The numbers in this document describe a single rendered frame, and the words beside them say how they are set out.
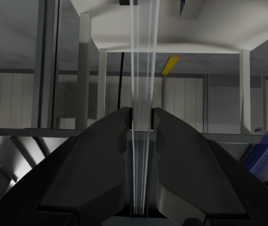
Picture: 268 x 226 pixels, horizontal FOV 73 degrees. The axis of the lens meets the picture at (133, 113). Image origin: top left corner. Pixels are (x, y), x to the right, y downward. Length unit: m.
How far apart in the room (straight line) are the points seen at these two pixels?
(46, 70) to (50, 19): 0.12
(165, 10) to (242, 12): 0.23
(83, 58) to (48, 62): 0.16
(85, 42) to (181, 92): 2.98
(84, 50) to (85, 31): 0.06
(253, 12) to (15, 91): 3.79
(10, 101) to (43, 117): 3.58
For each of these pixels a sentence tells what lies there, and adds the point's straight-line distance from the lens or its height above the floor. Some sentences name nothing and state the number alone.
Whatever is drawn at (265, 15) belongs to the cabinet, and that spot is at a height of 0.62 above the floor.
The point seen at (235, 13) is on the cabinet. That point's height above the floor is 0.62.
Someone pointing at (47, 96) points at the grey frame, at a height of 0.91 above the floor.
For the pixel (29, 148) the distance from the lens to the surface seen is 0.21.
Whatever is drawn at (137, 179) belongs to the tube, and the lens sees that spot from 0.20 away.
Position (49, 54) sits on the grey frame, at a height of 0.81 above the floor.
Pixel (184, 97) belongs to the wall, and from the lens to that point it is 3.49.
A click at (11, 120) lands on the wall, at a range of 4.00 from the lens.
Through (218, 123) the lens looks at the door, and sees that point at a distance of 3.62.
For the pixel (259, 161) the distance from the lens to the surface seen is 0.20.
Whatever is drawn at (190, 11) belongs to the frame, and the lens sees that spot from 0.57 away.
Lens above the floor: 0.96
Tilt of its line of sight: 4 degrees down
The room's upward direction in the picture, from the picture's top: 178 degrees counter-clockwise
